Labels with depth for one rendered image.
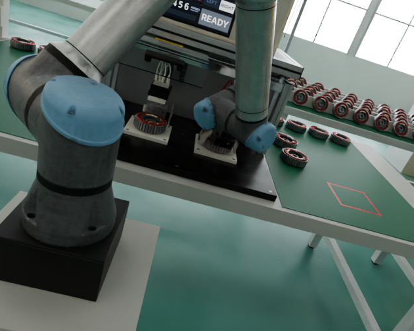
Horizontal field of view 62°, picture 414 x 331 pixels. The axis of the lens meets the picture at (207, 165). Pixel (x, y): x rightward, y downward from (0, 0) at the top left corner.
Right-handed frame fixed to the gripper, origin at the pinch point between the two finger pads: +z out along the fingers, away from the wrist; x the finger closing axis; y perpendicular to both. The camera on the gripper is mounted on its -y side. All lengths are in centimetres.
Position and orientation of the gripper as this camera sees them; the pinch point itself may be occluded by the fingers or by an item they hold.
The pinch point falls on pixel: (217, 142)
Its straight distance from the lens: 122.5
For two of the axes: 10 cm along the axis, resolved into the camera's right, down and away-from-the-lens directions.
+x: 9.6, 2.6, 1.2
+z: -2.3, 4.4, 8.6
